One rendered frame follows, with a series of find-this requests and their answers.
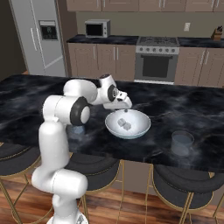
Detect brown wall cupboards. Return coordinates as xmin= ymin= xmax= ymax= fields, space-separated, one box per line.
xmin=66 ymin=0 xmax=224 ymax=13

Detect clear glass of water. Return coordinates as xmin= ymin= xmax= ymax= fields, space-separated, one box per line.
xmin=68 ymin=124 xmax=86 ymax=136
xmin=170 ymin=129 xmax=195 ymax=158

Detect silver microwave oven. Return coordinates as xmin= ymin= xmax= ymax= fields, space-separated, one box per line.
xmin=84 ymin=18 xmax=111 ymax=39

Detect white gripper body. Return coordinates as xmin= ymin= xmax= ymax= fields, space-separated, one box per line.
xmin=122 ymin=94 xmax=133 ymax=110

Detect white ice bowl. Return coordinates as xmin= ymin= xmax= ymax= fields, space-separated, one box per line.
xmin=104 ymin=108 xmax=152 ymax=140

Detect black bar stool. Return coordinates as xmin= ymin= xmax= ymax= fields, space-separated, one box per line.
xmin=144 ymin=164 xmax=224 ymax=224
xmin=64 ymin=152 xmax=126 ymax=224
xmin=0 ymin=142 xmax=42 ymax=224

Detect silver oven with hob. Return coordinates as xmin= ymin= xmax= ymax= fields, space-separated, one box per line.
xmin=133 ymin=36 xmax=181 ymax=86

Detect brown base cupboards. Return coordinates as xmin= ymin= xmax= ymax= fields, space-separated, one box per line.
xmin=173 ymin=46 xmax=224 ymax=88
xmin=67 ymin=42 xmax=137 ymax=82

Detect wooden knife block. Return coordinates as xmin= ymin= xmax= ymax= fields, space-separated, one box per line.
xmin=210 ymin=25 xmax=224 ymax=41

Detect silver fridge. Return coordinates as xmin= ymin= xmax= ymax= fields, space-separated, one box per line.
xmin=8 ymin=0 xmax=67 ymax=78

